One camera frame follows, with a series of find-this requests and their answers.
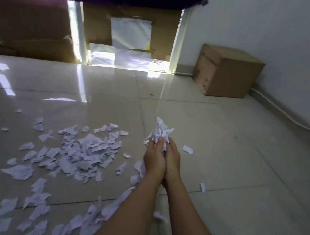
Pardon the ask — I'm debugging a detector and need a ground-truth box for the person's left forearm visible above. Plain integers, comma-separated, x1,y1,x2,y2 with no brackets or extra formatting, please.
90,169,170,235

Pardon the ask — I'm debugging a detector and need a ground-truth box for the person's right hand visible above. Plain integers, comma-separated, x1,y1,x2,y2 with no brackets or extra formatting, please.
158,136,189,191

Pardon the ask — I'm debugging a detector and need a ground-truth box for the white door frame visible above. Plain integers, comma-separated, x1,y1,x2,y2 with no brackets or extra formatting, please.
168,5,194,77
59,0,99,66

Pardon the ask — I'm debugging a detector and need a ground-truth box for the pile of white paper scraps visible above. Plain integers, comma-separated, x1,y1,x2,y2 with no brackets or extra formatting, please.
0,93,216,235

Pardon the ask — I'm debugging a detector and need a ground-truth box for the person's left hand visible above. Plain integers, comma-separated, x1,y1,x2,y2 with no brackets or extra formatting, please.
140,136,171,182

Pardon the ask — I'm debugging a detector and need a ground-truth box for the person's right forearm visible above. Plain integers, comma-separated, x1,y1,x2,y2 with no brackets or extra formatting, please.
155,178,245,235

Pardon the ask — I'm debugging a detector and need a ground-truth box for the thick white cable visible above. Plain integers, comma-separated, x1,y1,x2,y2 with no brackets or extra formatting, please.
168,70,310,137

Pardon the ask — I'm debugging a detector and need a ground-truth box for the brown cardboard sheet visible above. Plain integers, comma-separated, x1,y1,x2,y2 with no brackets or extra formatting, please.
146,5,183,63
76,0,120,48

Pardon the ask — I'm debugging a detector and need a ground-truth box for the brown cardboard box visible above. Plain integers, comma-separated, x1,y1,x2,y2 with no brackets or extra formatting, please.
0,0,88,66
190,42,268,104

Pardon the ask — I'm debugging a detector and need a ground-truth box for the flattened brown cardboard box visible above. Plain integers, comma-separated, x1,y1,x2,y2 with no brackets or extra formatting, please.
0,0,88,66

